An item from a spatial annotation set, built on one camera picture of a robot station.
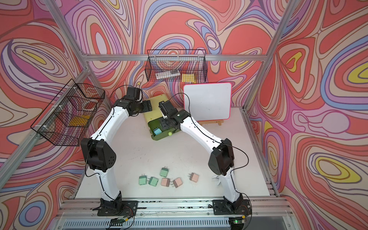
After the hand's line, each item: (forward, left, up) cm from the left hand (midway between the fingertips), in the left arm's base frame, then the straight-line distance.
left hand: (147, 107), depth 91 cm
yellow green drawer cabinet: (-4, -6, -1) cm, 7 cm away
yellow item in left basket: (-19, +30, +8) cm, 36 cm away
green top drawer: (-10, -6, -5) cm, 13 cm away
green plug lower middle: (-40, -6, -20) cm, 45 cm away
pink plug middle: (-40, -20, -21) cm, 49 cm away
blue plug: (-15, -8, -6) cm, 18 cm away
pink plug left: (-40, -13, -21) cm, 47 cm away
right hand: (-12, -13, -3) cm, 18 cm away
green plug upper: (-34, -11, -22) cm, 42 cm away
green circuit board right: (-58, -51, -25) cm, 81 cm away
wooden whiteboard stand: (+2, -50, -17) cm, 53 cm away
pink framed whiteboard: (+15, -43, -8) cm, 46 cm away
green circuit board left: (-58, +9, -23) cm, 63 cm away
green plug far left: (-38, +1, -22) cm, 44 cm away
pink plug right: (-37, -29, -21) cm, 52 cm away
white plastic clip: (-37, -42, -21) cm, 60 cm away
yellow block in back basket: (+15, -26, +12) cm, 32 cm away
